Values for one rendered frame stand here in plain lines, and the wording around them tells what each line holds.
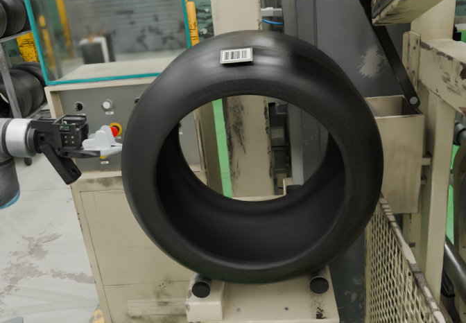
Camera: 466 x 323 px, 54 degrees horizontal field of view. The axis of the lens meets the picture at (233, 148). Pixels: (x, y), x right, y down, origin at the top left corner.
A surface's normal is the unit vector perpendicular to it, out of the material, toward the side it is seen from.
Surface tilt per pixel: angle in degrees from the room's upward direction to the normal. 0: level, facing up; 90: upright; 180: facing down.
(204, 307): 90
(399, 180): 90
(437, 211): 90
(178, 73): 48
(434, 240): 90
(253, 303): 0
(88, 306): 0
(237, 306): 0
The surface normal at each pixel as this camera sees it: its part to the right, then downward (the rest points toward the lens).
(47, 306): -0.10, -0.92
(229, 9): -0.07, 0.38
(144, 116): -0.66, -0.15
